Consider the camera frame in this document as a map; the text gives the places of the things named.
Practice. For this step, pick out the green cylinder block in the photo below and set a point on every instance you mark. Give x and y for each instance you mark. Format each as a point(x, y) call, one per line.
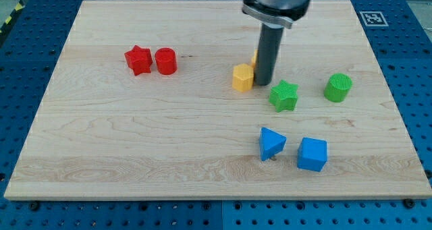
point(338, 87)

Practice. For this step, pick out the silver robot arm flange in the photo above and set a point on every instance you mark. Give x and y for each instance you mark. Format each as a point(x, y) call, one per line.
point(276, 13)

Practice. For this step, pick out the red cylinder block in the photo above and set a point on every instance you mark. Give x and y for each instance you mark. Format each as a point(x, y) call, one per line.
point(166, 61)

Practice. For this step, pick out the green star block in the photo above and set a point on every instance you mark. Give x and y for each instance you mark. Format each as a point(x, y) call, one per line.
point(284, 96)

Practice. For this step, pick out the blue triangle block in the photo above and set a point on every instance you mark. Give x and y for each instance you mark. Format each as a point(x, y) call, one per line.
point(270, 143)

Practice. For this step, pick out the red star block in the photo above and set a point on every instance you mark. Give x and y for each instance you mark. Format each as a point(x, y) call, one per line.
point(139, 60)

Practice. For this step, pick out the wooden board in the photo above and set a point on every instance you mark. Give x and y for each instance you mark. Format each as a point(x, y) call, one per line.
point(102, 133)

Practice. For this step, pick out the yellow hexagon block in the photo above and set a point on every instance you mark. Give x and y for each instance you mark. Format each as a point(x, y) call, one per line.
point(242, 77)

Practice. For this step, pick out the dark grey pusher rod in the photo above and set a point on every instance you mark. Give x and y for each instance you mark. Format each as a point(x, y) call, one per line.
point(268, 48)

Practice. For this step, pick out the white fiducial marker tag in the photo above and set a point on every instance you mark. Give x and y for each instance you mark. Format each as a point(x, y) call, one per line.
point(373, 19)

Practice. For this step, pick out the blue cube block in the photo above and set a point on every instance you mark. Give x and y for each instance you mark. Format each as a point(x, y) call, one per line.
point(312, 154)

